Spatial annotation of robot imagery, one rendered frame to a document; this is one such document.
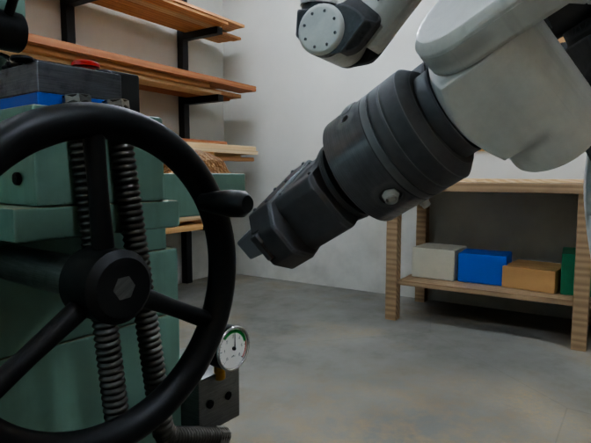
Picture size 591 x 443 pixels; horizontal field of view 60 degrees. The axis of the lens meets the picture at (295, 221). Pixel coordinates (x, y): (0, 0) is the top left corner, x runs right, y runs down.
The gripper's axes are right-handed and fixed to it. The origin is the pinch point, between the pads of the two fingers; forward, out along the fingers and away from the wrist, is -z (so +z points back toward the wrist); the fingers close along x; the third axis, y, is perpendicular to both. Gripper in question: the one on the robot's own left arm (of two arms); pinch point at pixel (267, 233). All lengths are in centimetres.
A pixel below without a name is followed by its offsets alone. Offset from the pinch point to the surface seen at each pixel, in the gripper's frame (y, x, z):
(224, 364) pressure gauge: -13.1, 8.1, -26.8
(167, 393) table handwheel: -5.5, -9.4, -13.2
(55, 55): 112, 177, -174
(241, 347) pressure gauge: -13.4, 11.6, -26.0
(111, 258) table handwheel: 6.9, -10.2, -5.4
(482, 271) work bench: -131, 236, -82
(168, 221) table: 6.4, 4.9, -13.7
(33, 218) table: 13.9, -7.6, -12.9
